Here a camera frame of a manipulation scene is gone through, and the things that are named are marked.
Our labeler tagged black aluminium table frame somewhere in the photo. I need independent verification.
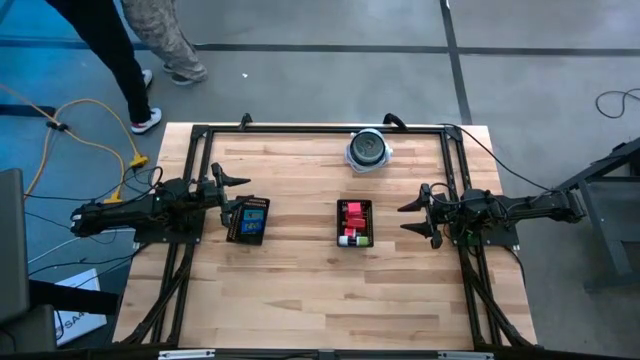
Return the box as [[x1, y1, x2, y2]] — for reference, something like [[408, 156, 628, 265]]
[[113, 112, 539, 360]]

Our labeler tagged black metal stand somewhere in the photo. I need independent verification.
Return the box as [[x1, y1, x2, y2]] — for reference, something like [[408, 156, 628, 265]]
[[557, 137, 640, 294]]

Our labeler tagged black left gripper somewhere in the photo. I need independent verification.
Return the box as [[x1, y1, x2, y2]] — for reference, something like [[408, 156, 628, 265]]
[[197, 162, 252, 229]]

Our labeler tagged white printed box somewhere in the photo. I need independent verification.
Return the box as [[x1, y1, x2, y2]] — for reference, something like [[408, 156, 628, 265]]
[[52, 268, 109, 346]]

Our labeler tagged person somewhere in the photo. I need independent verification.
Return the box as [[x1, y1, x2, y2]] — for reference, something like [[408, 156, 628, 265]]
[[44, 0, 164, 135], [119, 0, 209, 86]]

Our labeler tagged silver aluminium bracket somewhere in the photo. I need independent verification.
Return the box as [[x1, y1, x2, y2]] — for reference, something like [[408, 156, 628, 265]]
[[437, 351, 496, 360], [158, 349, 216, 360]]

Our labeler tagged black slotted plastic basket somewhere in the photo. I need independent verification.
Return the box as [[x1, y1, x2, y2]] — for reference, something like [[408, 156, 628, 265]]
[[336, 198, 375, 248], [225, 195, 272, 247]]

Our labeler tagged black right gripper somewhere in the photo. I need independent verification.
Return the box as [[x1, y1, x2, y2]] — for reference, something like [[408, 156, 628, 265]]
[[397, 182, 469, 250]]

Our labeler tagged black floor cable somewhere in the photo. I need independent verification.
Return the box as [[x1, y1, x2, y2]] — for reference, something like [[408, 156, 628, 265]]
[[594, 88, 640, 120]]

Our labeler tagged yellow extension cable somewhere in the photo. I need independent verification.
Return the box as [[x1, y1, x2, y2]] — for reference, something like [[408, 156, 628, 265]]
[[0, 83, 150, 205]]

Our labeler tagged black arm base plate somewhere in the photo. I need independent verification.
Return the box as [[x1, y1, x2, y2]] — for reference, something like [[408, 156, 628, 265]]
[[449, 219, 521, 249], [133, 209, 206, 245]]

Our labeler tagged grey flat monitor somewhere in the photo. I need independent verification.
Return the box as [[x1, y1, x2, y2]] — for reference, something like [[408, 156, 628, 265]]
[[0, 168, 29, 324]]

